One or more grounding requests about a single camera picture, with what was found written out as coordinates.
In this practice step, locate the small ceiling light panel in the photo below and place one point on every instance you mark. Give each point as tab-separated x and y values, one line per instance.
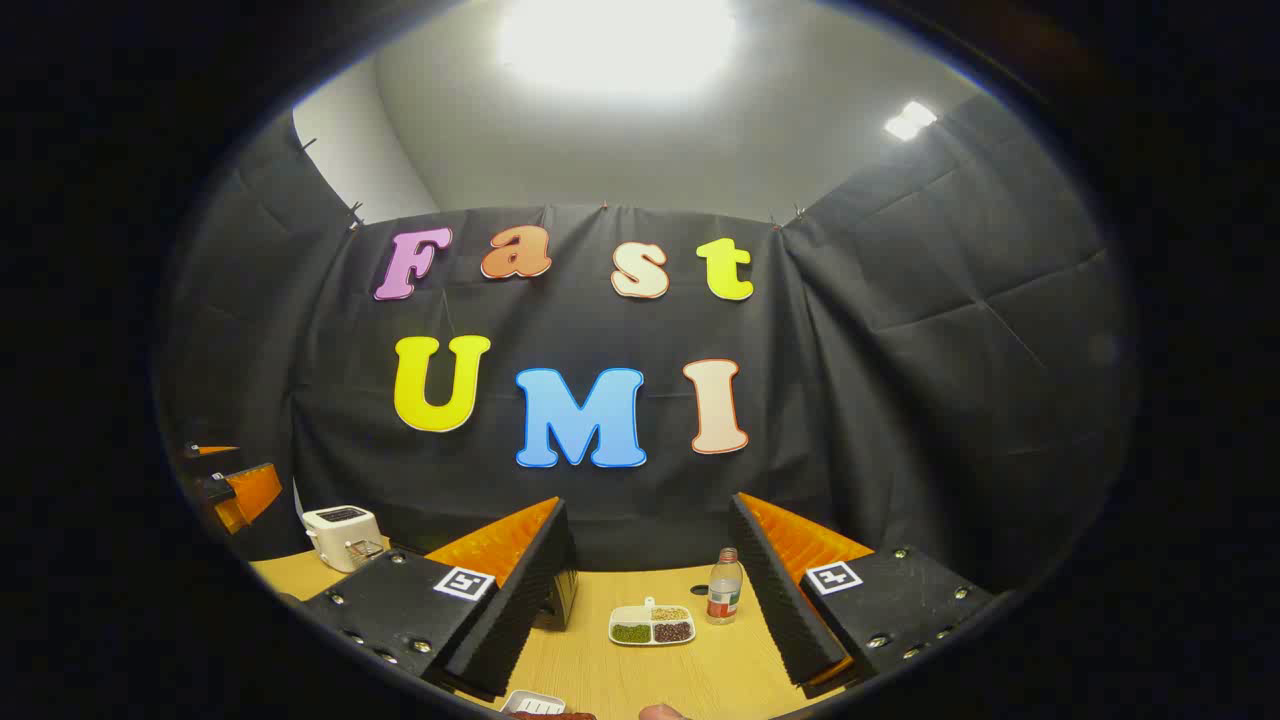
910	120

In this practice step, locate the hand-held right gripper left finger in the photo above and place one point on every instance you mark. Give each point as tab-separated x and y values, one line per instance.
520	590

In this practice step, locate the white divided bean plate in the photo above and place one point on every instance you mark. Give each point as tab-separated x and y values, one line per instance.
652	626

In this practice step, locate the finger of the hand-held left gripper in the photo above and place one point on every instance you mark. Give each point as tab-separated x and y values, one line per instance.
212	450
250	495

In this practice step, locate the clear red label bottle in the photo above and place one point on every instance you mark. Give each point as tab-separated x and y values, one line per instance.
725	590

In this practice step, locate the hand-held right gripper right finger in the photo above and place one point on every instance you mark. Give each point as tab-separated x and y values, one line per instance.
775	590

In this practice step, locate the white ribbed tray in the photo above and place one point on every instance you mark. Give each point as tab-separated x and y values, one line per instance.
525	701

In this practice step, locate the red meat piece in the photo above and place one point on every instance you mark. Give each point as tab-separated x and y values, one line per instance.
565	715

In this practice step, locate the large ceiling light panel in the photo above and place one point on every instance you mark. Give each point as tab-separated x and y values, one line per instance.
615	45

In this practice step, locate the white toaster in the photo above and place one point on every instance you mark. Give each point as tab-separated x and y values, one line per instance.
335	535

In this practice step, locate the black backdrop cloth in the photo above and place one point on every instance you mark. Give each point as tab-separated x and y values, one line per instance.
900	400

